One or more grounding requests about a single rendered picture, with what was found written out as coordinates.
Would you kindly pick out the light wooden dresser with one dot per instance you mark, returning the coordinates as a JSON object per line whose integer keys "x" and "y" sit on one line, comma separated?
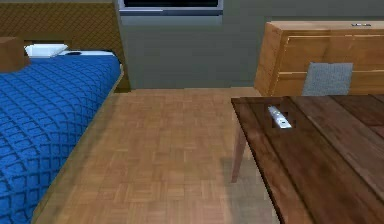
{"x": 320, "y": 50}

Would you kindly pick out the bed with blue quilt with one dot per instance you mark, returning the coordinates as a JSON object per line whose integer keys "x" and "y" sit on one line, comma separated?
{"x": 43, "y": 110}

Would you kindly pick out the brown wooden box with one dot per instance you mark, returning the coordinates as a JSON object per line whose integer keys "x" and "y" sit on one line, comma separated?
{"x": 11, "y": 55}

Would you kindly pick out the silver remote control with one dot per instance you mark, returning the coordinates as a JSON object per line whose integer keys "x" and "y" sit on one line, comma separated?
{"x": 279, "y": 117}

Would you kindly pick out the dark wooden table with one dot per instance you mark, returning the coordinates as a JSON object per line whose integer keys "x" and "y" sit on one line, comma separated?
{"x": 320, "y": 160}

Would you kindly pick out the small black object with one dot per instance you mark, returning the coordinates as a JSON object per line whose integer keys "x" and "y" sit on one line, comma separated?
{"x": 73, "y": 53}

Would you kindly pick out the small grey object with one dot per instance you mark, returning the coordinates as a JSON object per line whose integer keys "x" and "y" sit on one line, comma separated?
{"x": 360, "y": 24}

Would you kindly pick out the white pillow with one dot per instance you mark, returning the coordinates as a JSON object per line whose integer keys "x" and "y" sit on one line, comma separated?
{"x": 43, "y": 50}

